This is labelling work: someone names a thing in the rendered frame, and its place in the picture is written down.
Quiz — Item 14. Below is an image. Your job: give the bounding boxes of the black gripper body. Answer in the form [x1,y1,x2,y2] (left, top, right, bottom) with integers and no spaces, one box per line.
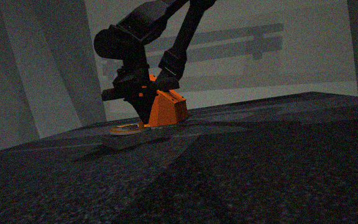
[101,58,180,101]

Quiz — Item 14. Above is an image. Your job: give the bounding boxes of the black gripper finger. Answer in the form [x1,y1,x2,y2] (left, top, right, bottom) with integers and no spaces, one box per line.
[139,94,158,124]
[123,97,145,124]

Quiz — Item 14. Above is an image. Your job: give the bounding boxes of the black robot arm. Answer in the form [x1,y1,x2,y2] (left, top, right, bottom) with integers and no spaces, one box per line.
[94,0,216,96]

